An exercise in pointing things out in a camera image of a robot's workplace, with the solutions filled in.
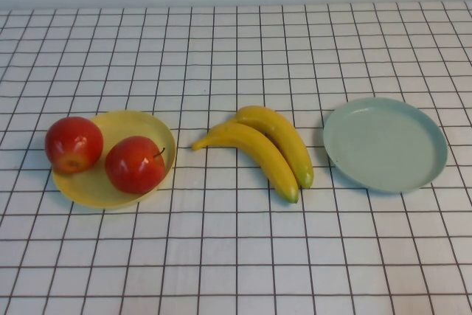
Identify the red apple with stem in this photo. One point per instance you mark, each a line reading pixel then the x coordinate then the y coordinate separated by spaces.
pixel 132 165

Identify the red apple yellowish base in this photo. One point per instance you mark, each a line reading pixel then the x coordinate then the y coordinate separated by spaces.
pixel 73 141

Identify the pale green plastic plate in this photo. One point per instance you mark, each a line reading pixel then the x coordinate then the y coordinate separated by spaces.
pixel 383 145

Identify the yellow plastic plate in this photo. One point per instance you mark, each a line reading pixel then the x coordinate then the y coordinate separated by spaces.
pixel 92 189

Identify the white black-grid tablecloth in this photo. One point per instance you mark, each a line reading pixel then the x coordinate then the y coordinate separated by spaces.
pixel 258 256

